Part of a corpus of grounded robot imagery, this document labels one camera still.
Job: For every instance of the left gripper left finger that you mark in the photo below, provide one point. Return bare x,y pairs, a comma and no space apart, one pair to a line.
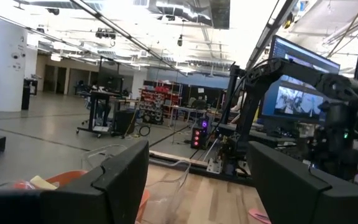
73,205

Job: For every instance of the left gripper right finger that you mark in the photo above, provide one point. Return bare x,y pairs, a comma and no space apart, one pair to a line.
306,205

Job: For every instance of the pink silicone spatula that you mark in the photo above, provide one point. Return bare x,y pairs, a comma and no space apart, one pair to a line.
258,215

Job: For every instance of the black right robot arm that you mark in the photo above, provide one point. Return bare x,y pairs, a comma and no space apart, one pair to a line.
306,74

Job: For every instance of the orange plastic bin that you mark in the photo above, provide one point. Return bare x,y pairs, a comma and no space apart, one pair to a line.
67,177

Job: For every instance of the rig computer monitor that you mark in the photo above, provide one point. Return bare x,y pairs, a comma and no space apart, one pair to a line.
297,102

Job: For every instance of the clear plastic bin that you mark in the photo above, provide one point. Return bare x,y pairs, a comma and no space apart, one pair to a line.
172,193

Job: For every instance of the black wheeled workstation cart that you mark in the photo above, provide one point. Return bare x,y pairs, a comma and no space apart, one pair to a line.
95,105

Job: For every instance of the person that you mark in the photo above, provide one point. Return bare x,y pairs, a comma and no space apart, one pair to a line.
236,107

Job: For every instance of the computer tower purple lights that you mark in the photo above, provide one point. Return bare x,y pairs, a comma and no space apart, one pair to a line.
197,137

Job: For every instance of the red parts shelf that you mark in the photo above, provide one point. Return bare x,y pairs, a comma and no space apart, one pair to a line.
154,102

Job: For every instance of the white round pillar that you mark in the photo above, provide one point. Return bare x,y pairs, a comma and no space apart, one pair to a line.
6,68

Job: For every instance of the black aluminium table frame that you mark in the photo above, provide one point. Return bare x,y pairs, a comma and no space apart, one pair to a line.
228,179

